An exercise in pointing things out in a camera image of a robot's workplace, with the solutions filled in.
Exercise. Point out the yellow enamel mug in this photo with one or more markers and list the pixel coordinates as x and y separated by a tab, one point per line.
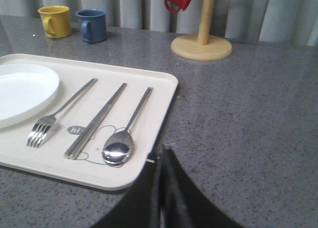
56	21

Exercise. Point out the grey pleated curtain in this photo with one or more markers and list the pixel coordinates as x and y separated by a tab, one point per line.
288	21

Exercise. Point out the silver metal spoon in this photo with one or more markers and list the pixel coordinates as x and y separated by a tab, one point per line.
118	148

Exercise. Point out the cream rabbit serving tray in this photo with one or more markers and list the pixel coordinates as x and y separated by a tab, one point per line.
88	168

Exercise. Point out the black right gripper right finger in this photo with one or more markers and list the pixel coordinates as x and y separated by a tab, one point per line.
183	204

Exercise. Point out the wooden mug tree stand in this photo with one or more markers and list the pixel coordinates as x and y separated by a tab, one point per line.
202	46

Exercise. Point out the silver metal chopstick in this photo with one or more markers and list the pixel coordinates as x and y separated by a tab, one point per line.
114	97
77	146

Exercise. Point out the blue enamel mug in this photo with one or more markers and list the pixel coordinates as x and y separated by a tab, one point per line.
92	25

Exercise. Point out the white round plate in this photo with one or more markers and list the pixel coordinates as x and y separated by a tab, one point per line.
25	90

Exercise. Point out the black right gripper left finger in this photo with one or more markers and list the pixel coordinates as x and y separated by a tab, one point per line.
140	206

